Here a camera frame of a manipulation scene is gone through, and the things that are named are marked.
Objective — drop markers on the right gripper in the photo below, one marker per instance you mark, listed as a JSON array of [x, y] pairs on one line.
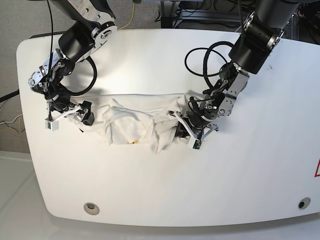
[[60, 101]]

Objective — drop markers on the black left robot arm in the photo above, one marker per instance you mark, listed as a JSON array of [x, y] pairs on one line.
[[259, 34]]

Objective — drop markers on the black metal stand base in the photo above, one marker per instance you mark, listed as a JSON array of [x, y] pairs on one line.
[[223, 13]]

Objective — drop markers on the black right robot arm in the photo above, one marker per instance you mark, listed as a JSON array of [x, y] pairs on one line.
[[94, 24]]

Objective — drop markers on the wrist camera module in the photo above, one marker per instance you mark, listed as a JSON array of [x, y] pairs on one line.
[[197, 144], [51, 125]]

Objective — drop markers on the right table grommet hole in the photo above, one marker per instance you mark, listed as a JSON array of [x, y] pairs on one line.
[[304, 203]]

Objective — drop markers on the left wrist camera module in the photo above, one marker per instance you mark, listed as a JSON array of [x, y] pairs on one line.
[[197, 144]]

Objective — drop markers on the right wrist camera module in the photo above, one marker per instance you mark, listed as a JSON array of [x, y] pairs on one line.
[[51, 125]]

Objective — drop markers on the white printed T-shirt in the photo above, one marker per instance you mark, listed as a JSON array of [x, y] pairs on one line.
[[135, 118]]

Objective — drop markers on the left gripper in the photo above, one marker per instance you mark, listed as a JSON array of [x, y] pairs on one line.
[[201, 114]]

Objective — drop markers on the left table grommet hole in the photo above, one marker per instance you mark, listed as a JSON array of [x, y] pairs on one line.
[[91, 208]]

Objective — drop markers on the table grommet hole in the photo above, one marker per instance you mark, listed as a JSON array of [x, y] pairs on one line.
[[91, 208], [304, 203]]

